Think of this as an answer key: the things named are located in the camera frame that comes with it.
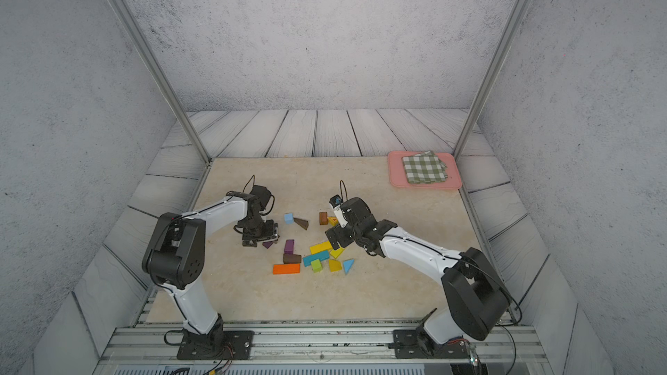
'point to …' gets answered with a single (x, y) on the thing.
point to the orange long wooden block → (286, 268)
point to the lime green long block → (337, 253)
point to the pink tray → (397, 174)
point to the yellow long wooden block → (320, 247)
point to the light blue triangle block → (347, 264)
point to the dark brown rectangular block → (292, 259)
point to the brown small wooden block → (323, 218)
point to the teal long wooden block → (323, 255)
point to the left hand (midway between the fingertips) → (273, 241)
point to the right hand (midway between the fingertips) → (340, 226)
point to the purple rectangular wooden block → (289, 246)
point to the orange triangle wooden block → (333, 220)
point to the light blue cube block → (288, 218)
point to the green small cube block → (316, 266)
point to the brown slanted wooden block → (301, 222)
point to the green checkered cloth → (425, 167)
